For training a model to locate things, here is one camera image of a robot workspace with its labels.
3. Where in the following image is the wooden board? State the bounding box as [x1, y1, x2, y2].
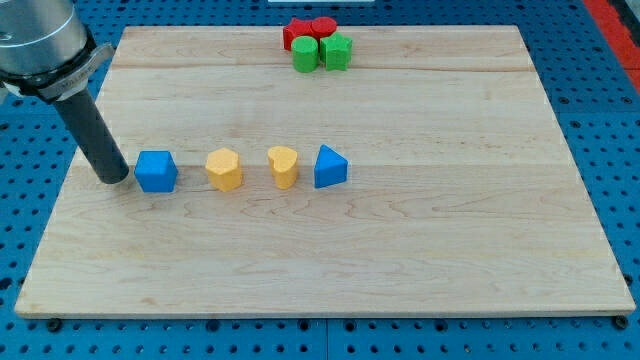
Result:
[15, 26, 636, 319]

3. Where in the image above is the red circle block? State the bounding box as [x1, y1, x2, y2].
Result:
[311, 16, 338, 40]

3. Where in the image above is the yellow hexagon block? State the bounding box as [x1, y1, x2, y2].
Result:
[205, 148, 243, 192]

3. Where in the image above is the red tape strip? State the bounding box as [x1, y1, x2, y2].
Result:
[583, 0, 639, 90]

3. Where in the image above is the red star block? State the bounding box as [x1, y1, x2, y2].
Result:
[282, 18, 312, 51]

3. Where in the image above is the green circle block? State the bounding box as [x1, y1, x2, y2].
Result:
[291, 36, 319, 73]

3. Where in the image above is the green star block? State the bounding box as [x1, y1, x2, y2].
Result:
[320, 32, 352, 71]

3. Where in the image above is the blue cube block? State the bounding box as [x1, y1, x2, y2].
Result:
[134, 150, 178, 193]

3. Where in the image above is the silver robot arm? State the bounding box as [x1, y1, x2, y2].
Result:
[1, 0, 115, 103]

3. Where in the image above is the yellow heart block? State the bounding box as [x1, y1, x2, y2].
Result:
[267, 146, 298, 190]

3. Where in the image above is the blue triangle block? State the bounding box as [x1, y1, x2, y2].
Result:
[314, 144, 348, 188]

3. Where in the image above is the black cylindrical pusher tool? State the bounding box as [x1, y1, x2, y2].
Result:
[53, 89, 129, 184]

